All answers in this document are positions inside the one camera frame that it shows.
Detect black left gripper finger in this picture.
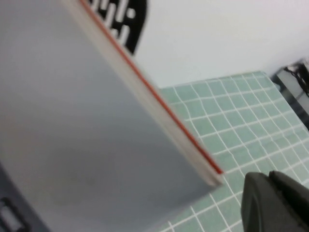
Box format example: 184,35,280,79
240,170,309,232

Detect green white checked tablecloth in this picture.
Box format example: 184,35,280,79
158,70,309,232

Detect black and white equipment box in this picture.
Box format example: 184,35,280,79
270,58,309,132

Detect grey white robot brochure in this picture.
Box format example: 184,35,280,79
0,0,222,232

